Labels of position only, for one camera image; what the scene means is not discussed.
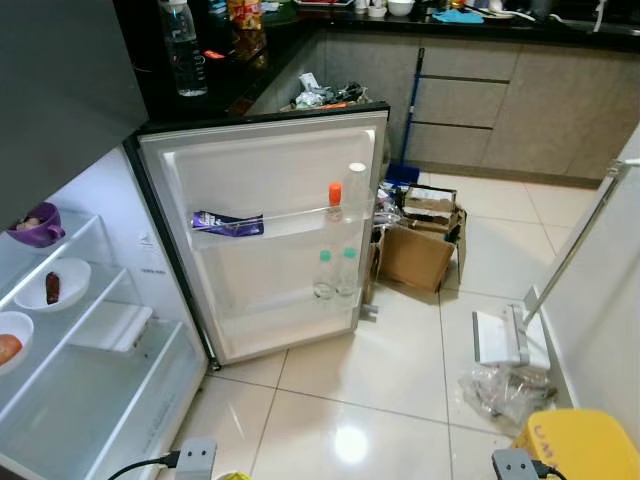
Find small green cap bottle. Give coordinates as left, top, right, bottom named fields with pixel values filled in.
left=313, top=249, right=338, bottom=301
left=336, top=247, right=361, bottom=299

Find yellow red snack bag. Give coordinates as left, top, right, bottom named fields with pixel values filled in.
left=227, top=0, right=264, bottom=33

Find blue handled broom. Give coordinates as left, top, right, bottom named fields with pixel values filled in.
left=384, top=47, right=427, bottom=188

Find clear sports bottle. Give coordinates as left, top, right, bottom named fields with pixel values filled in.
left=160, top=0, right=209, bottom=98

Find black kitchen counter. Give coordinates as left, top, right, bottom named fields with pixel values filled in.
left=112, top=0, right=640, bottom=126

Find white plate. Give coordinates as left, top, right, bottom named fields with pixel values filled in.
left=14, top=257, right=92, bottom=313

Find dark sausage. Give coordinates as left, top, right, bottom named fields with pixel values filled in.
left=44, top=271, right=62, bottom=306

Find white bowl orange food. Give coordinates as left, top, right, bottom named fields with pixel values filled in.
left=0, top=311, right=35, bottom=377

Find orange cap bottle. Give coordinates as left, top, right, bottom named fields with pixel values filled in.
left=325, top=181, right=345, bottom=223

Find open brown cardboard box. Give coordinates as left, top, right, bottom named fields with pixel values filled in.
left=376, top=185, right=468, bottom=294

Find white plastic tray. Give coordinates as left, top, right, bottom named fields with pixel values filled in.
left=68, top=302, right=155, bottom=354

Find white flat mop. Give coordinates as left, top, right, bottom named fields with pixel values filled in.
left=472, top=158, right=640, bottom=369

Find tall white cap bottle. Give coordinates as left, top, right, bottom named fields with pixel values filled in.
left=345, top=162, right=370, bottom=216

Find purple bowl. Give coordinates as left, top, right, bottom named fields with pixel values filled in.
left=8, top=202, right=66, bottom=249

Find clear plastic bag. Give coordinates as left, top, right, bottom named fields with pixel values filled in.
left=459, top=362, right=557, bottom=431

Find blue cloth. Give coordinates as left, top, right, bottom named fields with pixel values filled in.
left=432, top=8, right=487, bottom=25

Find purple chocolate bag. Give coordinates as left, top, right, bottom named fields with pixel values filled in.
left=191, top=210, right=265, bottom=238

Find grey kitchen cabinets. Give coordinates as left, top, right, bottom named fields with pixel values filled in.
left=250, top=35, right=640, bottom=186

